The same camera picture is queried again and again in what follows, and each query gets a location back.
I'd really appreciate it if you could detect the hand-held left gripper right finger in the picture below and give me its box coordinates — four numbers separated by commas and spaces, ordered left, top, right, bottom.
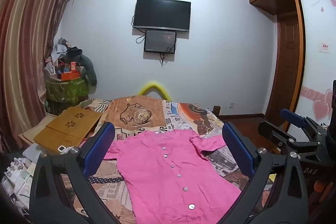
217, 122, 310, 224

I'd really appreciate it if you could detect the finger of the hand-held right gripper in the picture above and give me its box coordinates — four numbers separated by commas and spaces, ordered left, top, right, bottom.
280, 109, 328, 141
259, 121, 326, 160

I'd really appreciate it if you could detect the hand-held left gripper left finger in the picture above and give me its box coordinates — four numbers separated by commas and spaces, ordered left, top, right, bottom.
29, 122, 124, 224

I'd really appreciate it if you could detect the pink button shirt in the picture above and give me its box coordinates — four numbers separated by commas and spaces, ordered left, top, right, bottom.
104, 130, 242, 224

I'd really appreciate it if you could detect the pile of clothes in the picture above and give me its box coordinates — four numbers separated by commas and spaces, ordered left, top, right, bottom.
45, 38, 84, 75

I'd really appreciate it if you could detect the wooden lap desk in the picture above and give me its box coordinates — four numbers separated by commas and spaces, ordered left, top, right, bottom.
34, 106, 103, 155

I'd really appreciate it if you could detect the yellow bed sheet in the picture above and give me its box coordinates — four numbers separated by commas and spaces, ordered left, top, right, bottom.
264, 173, 277, 191

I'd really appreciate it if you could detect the brown wooden door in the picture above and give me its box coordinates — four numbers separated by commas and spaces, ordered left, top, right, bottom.
265, 13, 302, 119

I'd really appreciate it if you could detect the printed blanket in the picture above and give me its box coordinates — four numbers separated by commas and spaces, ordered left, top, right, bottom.
60, 97, 276, 224

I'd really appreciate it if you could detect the white heart-print wardrobe door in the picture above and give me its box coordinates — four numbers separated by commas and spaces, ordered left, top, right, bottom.
285, 0, 336, 130

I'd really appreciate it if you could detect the green storage box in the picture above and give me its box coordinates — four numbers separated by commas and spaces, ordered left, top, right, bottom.
45, 74, 90, 104

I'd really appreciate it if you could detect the cardboard sheet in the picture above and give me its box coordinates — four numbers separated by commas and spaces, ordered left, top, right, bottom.
18, 127, 49, 146

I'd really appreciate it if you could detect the orange box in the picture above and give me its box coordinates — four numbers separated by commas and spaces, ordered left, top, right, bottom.
61, 70, 80, 81

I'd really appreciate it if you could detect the yellow foam tube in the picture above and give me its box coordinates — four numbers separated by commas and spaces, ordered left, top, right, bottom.
138, 81, 171, 100

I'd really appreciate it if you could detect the pile of papers and boxes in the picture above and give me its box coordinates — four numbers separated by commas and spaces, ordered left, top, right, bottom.
0, 143, 40, 214

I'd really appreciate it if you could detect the small black monitor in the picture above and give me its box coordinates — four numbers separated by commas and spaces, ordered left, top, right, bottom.
144, 29, 177, 54

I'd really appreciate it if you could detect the striped curtain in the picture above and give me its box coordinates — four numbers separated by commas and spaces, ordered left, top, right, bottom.
0, 0, 78, 151

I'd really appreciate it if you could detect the black wall television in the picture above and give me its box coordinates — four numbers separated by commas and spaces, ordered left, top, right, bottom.
133, 0, 191, 31

